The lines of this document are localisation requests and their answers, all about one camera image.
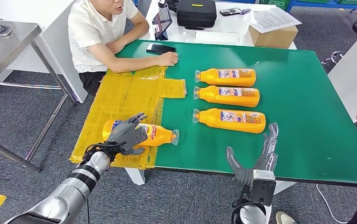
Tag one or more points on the seated person's left hand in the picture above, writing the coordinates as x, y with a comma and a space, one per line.
115, 47

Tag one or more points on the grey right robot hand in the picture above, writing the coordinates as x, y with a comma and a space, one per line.
268, 157

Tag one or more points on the seated person's right hand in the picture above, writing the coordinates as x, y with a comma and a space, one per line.
168, 59

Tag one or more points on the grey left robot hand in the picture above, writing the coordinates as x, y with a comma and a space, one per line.
127, 136

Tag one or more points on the orange detergent bottle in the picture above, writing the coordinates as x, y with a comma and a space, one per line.
211, 118
211, 95
211, 77
160, 136

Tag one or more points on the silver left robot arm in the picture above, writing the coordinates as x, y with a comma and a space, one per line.
73, 191

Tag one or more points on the seated person's right forearm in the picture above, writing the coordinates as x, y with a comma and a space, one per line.
127, 63

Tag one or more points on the seated person's left forearm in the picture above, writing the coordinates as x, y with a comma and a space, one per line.
135, 34

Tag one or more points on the black smartphone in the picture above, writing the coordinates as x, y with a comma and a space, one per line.
230, 11
160, 48

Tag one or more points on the seated person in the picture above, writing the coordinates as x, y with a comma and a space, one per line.
88, 31

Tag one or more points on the yellow taped cardboard sheet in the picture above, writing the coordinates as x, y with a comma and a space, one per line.
113, 105

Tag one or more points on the tablet on stand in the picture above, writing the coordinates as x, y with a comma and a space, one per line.
161, 22

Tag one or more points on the white table metal legs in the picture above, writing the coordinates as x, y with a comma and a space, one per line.
352, 77

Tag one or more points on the black carry case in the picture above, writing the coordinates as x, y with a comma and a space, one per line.
196, 15

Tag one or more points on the black device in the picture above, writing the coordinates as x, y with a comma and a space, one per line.
169, 4

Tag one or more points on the white sneaker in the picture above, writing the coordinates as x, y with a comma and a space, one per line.
285, 219

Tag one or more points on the purple key bunch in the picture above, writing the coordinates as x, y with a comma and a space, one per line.
245, 11

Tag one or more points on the brown cardboard box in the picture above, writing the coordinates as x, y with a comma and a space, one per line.
274, 38

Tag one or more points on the printed paper sheet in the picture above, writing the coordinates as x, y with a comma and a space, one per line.
271, 20

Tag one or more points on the grey metal part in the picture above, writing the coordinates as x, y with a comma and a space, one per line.
5, 30

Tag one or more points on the green plastic crate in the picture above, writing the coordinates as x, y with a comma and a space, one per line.
311, 1
352, 2
275, 3

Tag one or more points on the blue metal rack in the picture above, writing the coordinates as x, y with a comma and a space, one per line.
324, 4

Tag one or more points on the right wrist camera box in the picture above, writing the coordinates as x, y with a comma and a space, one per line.
263, 188

